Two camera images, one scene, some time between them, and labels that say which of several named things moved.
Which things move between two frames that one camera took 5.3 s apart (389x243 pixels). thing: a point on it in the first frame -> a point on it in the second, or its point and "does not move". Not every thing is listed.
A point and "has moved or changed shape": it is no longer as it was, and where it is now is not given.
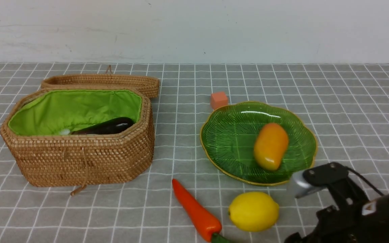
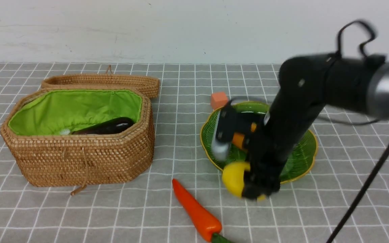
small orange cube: [218, 99] does not move
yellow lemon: [253, 211] -> [233, 174]
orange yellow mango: [270, 143] has moved or changed shape
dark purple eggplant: [112, 126] does not move
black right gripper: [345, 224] -> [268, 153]
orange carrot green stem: [210, 224] does not move
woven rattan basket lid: [150, 85] does not move
